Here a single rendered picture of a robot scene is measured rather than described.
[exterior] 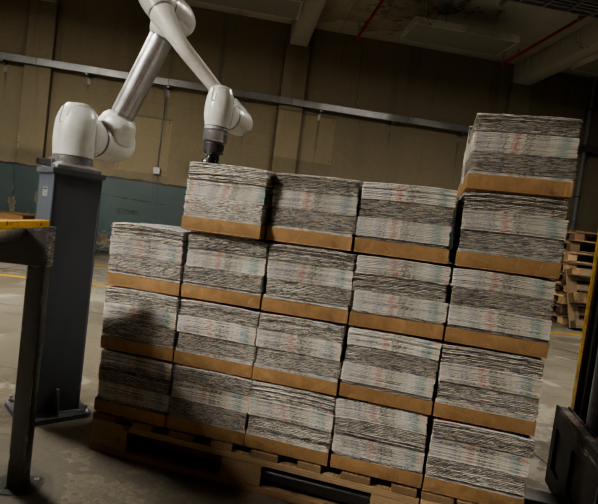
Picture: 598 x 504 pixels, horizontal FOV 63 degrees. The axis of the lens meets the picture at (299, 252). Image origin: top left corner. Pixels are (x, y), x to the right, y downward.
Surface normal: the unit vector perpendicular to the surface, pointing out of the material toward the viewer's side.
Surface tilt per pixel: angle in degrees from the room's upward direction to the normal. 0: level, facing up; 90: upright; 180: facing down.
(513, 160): 89
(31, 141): 90
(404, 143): 90
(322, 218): 90
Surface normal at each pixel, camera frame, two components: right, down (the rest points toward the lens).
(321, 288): -0.24, 0.02
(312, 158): 0.12, 0.07
